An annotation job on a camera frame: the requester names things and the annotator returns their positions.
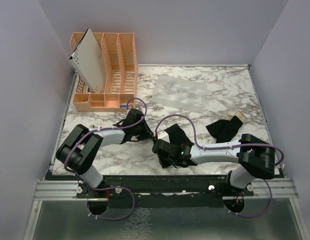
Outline black white boxer briefs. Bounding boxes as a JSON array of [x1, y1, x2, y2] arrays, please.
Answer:
[[158, 124, 197, 169]]

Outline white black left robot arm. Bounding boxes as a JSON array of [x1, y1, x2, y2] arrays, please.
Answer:
[[55, 108, 153, 198]]

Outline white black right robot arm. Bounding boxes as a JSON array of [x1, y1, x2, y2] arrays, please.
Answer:
[[152, 134, 277, 196]]

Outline blue clips in organizer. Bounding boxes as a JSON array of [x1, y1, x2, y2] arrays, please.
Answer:
[[120, 104, 133, 109]]

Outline black folded garment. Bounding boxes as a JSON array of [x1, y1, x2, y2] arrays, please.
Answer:
[[206, 116, 243, 143]]

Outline clear plastic box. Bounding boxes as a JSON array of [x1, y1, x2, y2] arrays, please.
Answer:
[[152, 75, 207, 113]]

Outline orange plastic desk organizer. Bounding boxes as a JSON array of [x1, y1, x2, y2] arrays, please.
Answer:
[[72, 32, 138, 112]]

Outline white booklet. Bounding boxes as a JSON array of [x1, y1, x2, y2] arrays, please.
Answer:
[[69, 28, 106, 93]]

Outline aluminium frame rail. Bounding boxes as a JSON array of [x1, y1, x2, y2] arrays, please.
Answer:
[[33, 180, 107, 202]]

